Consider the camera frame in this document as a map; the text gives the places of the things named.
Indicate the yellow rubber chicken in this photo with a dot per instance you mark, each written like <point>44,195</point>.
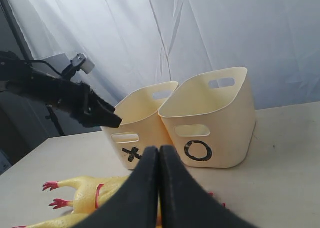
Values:
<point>66,221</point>
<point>90,192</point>

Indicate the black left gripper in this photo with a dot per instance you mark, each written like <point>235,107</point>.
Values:
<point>85,106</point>

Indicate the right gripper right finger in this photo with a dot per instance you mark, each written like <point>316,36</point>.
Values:
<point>184,203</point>

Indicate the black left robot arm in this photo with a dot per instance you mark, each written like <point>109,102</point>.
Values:
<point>21,78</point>

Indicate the cream bin marked O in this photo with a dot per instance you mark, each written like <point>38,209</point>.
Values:
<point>211,118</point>

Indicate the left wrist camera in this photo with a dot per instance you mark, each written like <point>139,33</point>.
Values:
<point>79,62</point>

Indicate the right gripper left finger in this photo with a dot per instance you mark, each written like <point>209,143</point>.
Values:
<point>135,204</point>

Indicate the cream bin marked X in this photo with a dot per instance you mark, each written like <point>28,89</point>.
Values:
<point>141,124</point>

